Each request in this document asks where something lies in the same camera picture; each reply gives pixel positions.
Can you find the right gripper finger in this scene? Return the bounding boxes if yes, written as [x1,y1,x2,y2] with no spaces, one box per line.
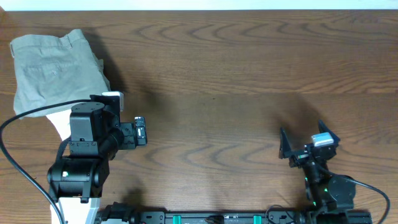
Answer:
[318,120,340,144]
[279,128,292,159]

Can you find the khaki shorts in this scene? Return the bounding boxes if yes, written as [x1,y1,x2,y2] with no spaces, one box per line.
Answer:
[10,29,110,117]

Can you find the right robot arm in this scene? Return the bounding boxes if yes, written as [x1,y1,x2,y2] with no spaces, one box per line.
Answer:
[279,120,356,223]

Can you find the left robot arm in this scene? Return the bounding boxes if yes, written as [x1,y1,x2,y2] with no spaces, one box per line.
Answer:
[47,91,147,223]

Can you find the folded white shirt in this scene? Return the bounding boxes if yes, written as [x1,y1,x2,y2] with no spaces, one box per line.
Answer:
[46,110,72,141]

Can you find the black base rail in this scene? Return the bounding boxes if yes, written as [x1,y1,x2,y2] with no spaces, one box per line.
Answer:
[94,202,373,224]

